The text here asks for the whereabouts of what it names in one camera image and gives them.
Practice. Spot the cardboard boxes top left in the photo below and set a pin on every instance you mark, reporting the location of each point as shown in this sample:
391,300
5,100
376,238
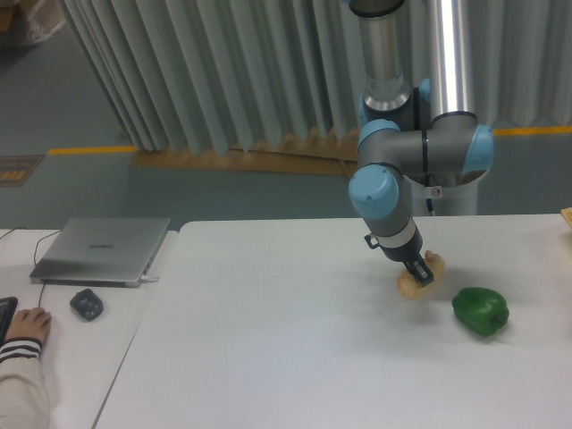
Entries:
28,23

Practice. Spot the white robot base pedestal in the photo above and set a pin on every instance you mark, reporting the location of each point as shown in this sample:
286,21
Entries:
444,194

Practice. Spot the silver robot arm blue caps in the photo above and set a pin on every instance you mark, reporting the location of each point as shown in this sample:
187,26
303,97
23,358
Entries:
430,132

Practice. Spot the silver Huawei laptop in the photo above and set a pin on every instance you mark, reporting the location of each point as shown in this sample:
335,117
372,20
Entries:
102,251

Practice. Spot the beige toy bread slice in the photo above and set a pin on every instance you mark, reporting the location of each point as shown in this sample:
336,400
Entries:
411,288

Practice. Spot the black keyboard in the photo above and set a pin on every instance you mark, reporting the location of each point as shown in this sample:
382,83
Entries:
8,307

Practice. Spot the cardboard sheet on floor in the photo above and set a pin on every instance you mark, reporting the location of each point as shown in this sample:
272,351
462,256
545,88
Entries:
315,155

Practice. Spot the operator right hand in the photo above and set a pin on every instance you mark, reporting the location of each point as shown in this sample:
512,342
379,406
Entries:
30,324

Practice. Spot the grey folding partition screen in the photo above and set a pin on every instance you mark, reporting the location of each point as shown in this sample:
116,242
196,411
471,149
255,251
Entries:
220,74

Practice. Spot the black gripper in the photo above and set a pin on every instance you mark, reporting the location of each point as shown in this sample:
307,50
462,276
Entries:
408,254

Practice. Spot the wicker basket edge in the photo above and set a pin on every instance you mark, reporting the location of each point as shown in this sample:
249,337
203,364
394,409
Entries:
566,214

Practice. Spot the green bell pepper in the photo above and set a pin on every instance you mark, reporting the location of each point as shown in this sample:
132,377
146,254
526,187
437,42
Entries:
482,311

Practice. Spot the striped beige sleeve forearm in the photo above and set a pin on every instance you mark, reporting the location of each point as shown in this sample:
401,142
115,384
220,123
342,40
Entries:
24,397

